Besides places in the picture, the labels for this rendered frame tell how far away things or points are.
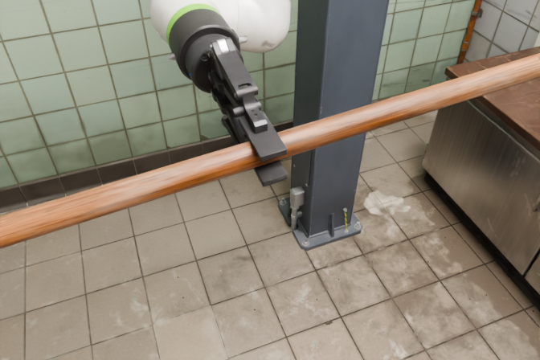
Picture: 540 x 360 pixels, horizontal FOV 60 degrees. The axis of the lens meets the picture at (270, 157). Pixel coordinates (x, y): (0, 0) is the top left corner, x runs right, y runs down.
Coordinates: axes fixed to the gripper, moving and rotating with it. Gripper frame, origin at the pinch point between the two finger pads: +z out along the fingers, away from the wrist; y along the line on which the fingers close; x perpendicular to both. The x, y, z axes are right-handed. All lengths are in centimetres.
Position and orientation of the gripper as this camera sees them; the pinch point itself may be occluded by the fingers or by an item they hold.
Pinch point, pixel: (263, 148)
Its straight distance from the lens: 52.3
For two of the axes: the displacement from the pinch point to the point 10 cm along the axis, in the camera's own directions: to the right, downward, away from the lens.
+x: -9.3, 2.9, -2.4
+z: 3.7, 6.4, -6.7
